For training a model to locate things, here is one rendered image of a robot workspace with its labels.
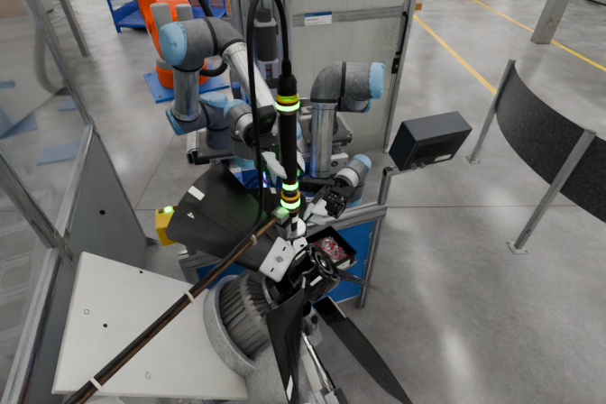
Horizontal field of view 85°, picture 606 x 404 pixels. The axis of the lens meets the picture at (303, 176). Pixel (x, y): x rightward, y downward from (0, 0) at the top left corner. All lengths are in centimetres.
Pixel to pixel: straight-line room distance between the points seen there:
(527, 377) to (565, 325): 46
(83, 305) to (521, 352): 214
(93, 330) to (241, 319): 29
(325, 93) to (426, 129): 44
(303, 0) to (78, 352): 227
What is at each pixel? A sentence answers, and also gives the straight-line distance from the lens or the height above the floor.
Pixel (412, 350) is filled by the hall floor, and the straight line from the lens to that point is 215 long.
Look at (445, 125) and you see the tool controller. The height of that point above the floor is 124.
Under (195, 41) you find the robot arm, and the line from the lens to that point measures 112.
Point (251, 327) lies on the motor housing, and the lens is 84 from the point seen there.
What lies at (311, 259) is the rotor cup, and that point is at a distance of 79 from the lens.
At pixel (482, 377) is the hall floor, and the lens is 222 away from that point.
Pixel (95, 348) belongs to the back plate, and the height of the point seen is 133.
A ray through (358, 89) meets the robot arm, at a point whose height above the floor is 143.
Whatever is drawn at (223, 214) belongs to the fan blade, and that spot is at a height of 137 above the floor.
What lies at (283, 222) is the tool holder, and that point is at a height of 134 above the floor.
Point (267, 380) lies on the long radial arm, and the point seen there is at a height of 111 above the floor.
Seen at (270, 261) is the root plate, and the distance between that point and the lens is 80.
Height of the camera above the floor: 190
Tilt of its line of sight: 39 degrees down
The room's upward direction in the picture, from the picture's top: straight up
